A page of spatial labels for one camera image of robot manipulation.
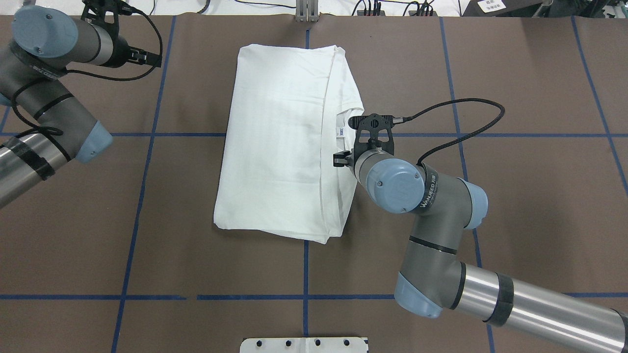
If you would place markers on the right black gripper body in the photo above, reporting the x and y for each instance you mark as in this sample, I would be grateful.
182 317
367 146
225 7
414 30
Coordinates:
340 159

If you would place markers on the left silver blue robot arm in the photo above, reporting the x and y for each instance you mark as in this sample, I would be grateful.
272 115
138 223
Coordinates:
59 127

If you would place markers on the black power adapter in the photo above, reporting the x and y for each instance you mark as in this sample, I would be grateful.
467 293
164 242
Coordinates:
501 8

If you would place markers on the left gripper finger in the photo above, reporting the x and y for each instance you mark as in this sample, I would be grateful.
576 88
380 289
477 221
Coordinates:
152 59

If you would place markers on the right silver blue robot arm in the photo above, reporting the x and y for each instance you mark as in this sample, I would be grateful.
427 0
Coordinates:
432 278

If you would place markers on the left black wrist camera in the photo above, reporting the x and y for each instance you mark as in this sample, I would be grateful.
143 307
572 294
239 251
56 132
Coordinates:
105 14

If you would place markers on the white long-sleeve printed shirt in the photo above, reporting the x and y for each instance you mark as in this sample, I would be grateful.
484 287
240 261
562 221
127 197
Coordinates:
288 117

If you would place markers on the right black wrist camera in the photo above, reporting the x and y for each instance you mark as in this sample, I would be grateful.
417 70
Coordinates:
372 132

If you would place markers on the aluminium frame post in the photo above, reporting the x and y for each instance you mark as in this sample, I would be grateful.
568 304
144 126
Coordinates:
307 11

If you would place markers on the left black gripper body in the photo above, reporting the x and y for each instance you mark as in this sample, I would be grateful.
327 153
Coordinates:
120 54

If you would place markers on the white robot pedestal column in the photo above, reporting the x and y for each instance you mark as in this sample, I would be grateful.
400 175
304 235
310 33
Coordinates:
305 345

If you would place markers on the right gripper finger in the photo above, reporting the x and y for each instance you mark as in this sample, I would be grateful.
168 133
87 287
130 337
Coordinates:
338 160

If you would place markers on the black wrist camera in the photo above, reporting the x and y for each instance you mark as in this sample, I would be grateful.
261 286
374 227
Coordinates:
105 14
372 132

